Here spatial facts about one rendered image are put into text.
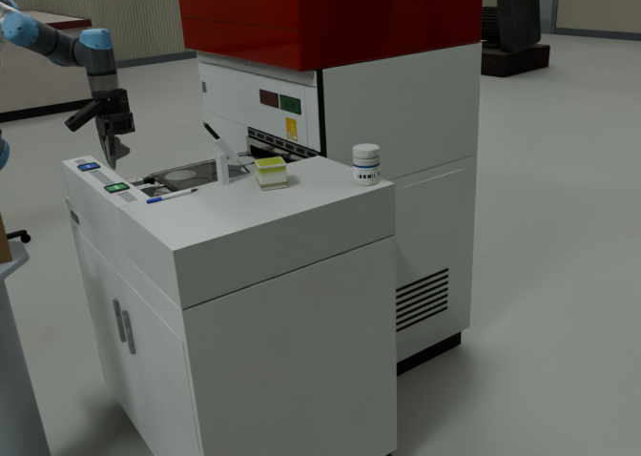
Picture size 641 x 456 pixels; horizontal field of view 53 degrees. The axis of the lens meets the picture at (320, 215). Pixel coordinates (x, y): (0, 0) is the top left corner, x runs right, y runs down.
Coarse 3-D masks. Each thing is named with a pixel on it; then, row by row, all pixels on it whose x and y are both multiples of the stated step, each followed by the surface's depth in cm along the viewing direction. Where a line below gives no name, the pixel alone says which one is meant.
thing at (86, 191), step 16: (64, 160) 206; (80, 160) 207; (96, 160) 204; (80, 176) 190; (96, 176) 190; (112, 176) 188; (80, 192) 194; (96, 192) 178; (128, 192) 175; (80, 208) 200; (96, 208) 183; (112, 208) 169; (96, 224) 188; (112, 224) 173; (112, 240) 178
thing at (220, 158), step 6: (222, 138) 169; (222, 144) 170; (222, 150) 172; (228, 150) 172; (216, 156) 173; (222, 156) 171; (228, 156) 174; (234, 156) 173; (216, 162) 174; (222, 162) 172; (222, 168) 172; (222, 174) 173; (228, 174) 174; (222, 180) 173; (228, 180) 174
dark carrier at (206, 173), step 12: (252, 156) 220; (192, 168) 212; (204, 168) 211; (216, 168) 211; (228, 168) 210; (240, 168) 209; (168, 180) 201; (180, 180) 200; (192, 180) 200; (204, 180) 200; (216, 180) 199
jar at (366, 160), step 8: (360, 144) 170; (368, 144) 170; (360, 152) 165; (368, 152) 164; (376, 152) 166; (360, 160) 166; (368, 160) 165; (376, 160) 166; (360, 168) 167; (368, 168) 166; (376, 168) 167; (360, 176) 168; (368, 176) 167; (376, 176) 168; (360, 184) 168; (368, 184) 168
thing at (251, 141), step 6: (246, 138) 230; (252, 138) 227; (246, 144) 231; (252, 144) 228; (258, 144) 224; (264, 144) 220; (270, 144) 218; (252, 150) 231; (264, 150) 221; (270, 150) 218; (276, 150) 215; (282, 150) 211; (288, 150) 211; (282, 156) 212; (288, 156) 209; (294, 156) 206; (300, 156) 203
